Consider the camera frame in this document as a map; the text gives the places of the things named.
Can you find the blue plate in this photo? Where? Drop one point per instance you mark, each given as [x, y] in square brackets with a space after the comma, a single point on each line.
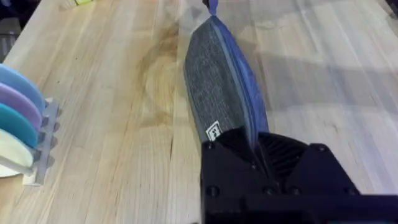
[21, 84]

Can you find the yellow-green small object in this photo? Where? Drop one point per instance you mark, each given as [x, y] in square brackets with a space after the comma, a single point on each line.
[83, 1]

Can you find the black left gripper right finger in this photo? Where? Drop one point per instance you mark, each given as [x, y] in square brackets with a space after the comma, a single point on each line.
[298, 171]

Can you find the grey peg rack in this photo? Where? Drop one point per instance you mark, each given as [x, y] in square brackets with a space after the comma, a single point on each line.
[46, 140]

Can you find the grey zip bag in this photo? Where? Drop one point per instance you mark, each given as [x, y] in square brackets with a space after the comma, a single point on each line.
[214, 84]

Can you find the cream plate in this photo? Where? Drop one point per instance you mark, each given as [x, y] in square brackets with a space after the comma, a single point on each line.
[12, 152]

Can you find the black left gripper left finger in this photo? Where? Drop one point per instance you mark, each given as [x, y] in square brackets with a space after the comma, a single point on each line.
[230, 165]

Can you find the purple plate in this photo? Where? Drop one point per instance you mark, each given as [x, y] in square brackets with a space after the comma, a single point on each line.
[18, 105]

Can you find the teal plate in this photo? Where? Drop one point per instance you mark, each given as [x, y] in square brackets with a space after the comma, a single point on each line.
[15, 124]

